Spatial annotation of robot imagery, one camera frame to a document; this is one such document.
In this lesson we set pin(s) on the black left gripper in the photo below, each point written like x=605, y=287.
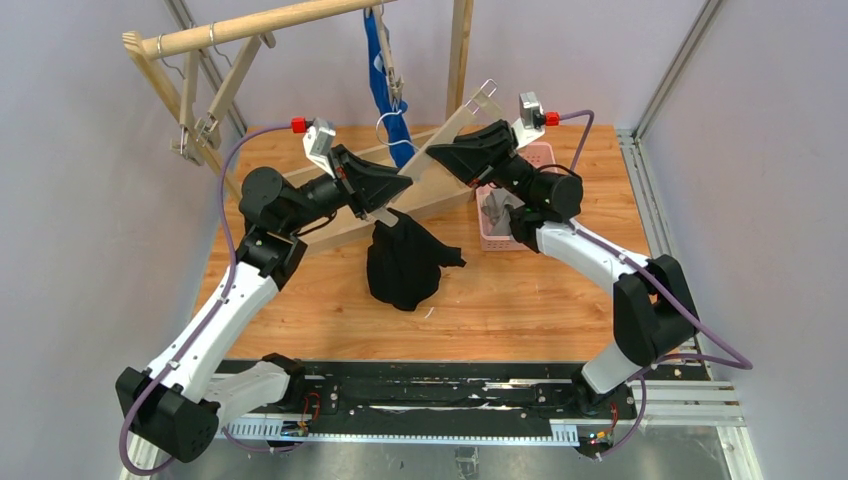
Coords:
x=342, y=177

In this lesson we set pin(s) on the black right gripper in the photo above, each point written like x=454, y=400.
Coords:
x=500, y=156

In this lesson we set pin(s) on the grey white underwear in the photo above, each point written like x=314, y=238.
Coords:
x=494, y=209

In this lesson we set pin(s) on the black underwear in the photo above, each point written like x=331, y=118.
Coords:
x=404, y=263

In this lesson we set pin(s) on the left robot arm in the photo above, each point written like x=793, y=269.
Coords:
x=173, y=403

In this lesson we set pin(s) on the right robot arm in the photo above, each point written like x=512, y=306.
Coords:
x=653, y=312

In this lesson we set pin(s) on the blue underwear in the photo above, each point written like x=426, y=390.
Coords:
x=391, y=127

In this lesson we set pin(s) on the beige hanger with blue underwear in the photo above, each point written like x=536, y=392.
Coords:
x=394, y=79

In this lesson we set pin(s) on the empty beige hanger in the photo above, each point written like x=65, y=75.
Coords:
x=186, y=117

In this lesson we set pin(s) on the wooden clothes rack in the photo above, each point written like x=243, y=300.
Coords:
x=438, y=194

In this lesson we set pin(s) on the pink plastic basket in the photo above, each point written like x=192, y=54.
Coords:
x=538, y=154

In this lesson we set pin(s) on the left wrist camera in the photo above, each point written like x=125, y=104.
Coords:
x=317, y=142

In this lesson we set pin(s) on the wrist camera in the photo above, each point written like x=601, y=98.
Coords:
x=531, y=123
x=317, y=142

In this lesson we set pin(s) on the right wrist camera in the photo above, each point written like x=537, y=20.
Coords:
x=531, y=123

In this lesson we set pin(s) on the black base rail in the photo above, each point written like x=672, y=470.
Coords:
x=446, y=399

